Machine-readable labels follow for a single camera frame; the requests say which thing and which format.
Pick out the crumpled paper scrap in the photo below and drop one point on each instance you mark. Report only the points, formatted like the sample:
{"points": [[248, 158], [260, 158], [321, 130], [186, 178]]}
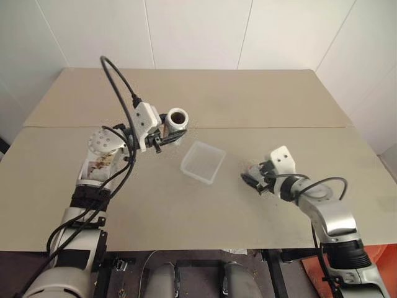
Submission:
{"points": [[235, 250]]}

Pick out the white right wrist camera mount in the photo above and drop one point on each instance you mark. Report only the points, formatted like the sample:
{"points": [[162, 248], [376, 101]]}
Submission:
{"points": [[282, 159]]}

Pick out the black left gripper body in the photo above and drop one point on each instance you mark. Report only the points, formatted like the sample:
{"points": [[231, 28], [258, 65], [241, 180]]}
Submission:
{"points": [[155, 140]]}

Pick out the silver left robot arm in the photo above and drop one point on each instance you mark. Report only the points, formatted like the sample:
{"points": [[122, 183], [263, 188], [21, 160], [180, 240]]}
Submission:
{"points": [[100, 143]]}

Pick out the clear plastic box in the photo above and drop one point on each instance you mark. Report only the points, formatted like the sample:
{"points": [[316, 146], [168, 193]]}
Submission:
{"points": [[203, 162]]}

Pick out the grey rounded shape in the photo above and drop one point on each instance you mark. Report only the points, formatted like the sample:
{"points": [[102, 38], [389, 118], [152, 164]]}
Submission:
{"points": [[164, 281], [240, 279]]}

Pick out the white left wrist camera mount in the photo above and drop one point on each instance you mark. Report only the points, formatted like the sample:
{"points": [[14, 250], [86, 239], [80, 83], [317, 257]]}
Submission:
{"points": [[144, 119]]}

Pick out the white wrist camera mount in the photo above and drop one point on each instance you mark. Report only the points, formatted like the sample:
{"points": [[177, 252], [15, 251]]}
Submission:
{"points": [[282, 159], [144, 119]]}

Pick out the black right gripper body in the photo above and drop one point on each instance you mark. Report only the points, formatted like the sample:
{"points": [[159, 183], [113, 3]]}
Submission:
{"points": [[267, 177]]}

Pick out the orange object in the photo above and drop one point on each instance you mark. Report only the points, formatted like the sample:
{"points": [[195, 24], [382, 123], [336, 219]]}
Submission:
{"points": [[384, 252]]}

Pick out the small metal clamp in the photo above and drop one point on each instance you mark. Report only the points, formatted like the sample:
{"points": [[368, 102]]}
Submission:
{"points": [[120, 265]]}

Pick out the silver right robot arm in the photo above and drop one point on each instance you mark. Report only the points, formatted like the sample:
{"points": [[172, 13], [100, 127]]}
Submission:
{"points": [[335, 217]]}

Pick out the white jar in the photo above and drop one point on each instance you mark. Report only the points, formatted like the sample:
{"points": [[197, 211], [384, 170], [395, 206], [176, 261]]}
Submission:
{"points": [[178, 118]]}

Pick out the black table frame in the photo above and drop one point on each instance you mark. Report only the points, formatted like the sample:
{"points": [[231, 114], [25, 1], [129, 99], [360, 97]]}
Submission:
{"points": [[273, 270]]}

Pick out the dark object at wall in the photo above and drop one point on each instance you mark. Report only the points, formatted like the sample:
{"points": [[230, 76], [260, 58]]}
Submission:
{"points": [[3, 144]]}

